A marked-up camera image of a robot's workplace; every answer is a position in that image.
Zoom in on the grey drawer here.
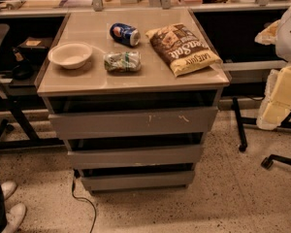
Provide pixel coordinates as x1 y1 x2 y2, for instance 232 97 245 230
49 107 217 140
81 171 195 191
68 145 203 169

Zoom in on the crushed green white can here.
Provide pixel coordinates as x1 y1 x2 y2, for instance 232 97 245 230
104 51 142 72

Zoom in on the grey drawer cabinet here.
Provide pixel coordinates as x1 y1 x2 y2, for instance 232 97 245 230
34 7 233 196

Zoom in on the grey top drawer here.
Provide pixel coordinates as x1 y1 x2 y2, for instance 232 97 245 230
49 107 217 140

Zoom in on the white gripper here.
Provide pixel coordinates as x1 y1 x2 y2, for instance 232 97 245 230
254 20 291 130

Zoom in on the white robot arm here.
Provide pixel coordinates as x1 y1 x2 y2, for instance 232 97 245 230
254 6 291 130

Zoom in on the black bottle on shelf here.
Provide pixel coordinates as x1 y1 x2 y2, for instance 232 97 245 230
11 47 35 82

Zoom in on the black floor cable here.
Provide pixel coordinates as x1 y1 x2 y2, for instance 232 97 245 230
71 170 98 233

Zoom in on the white paper bowl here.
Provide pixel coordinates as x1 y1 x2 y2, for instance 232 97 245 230
48 42 92 70

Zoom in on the grey bottom drawer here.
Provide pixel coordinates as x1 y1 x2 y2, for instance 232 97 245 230
81 171 195 191

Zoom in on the blue soda can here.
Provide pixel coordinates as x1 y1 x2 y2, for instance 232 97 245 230
110 23 141 48

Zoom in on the upper white shoe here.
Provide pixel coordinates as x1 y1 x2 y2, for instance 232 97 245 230
1 181 17 200

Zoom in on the brown yellow chip bag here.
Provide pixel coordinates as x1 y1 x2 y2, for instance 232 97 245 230
145 23 220 77

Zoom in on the black box on shelf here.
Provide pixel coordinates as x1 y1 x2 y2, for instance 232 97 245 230
17 37 52 62

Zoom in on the black office chair right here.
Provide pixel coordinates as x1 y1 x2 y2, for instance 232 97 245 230
232 96 291 171

